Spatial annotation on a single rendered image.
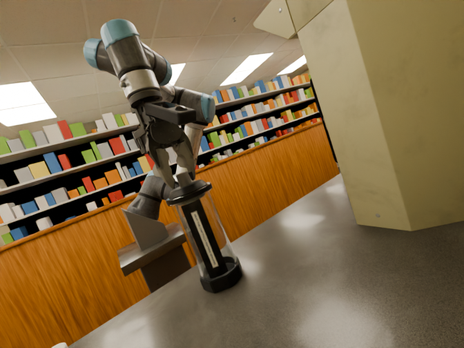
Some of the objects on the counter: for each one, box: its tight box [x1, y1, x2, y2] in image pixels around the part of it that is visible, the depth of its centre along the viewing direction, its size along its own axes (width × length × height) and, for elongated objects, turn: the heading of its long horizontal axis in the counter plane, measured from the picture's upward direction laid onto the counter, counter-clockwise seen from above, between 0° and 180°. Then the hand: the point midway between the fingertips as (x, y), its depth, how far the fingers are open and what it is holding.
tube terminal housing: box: [287, 0, 464, 231], centre depth 45 cm, size 25×32×77 cm
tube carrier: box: [166, 182, 238, 280], centre depth 50 cm, size 11×11×21 cm
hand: (183, 178), depth 48 cm, fingers open, 5 cm apart
